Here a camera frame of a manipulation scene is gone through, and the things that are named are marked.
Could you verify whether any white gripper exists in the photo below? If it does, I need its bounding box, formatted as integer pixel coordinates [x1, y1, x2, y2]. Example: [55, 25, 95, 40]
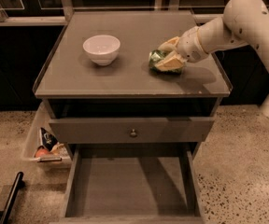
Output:
[154, 26, 208, 73]

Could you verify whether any green soda can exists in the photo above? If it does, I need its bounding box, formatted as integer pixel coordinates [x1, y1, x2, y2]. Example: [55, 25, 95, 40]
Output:
[148, 49, 184, 75]

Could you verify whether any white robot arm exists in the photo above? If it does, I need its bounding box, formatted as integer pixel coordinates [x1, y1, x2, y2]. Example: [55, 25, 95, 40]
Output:
[161, 0, 269, 224]

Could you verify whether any grey top drawer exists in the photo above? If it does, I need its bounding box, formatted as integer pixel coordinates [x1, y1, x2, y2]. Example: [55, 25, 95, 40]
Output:
[50, 117, 214, 144]

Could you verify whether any grey drawer cabinet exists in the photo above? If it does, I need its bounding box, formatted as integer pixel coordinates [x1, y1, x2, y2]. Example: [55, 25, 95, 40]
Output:
[35, 11, 231, 148]

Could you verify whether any round metal drawer knob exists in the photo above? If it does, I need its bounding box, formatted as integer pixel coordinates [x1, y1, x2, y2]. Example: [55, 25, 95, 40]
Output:
[130, 129, 137, 138]

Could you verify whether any open grey middle drawer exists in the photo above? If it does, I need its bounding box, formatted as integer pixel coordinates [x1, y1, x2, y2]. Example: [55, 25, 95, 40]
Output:
[51, 146, 205, 224]

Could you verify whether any white ceramic bowl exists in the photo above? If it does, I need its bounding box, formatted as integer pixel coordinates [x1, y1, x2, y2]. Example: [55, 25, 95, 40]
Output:
[82, 35, 120, 66]

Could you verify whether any clear plastic bin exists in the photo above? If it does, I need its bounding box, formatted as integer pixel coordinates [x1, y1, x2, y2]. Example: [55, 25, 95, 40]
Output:
[21, 103, 71, 171]

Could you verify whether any tan crumpled snack bag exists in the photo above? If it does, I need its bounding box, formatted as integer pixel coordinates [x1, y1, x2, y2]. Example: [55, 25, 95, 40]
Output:
[50, 143, 68, 158]

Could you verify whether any dark snack bag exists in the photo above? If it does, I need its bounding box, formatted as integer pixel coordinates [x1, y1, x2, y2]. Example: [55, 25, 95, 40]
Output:
[39, 128, 58, 151]

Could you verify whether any orange round fruit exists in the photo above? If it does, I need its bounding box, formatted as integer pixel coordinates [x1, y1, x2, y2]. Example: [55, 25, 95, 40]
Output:
[35, 148, 50, 158]

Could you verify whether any black bar handle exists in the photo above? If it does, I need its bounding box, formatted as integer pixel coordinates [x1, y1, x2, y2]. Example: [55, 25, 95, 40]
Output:
[0, 172, 25, 224]

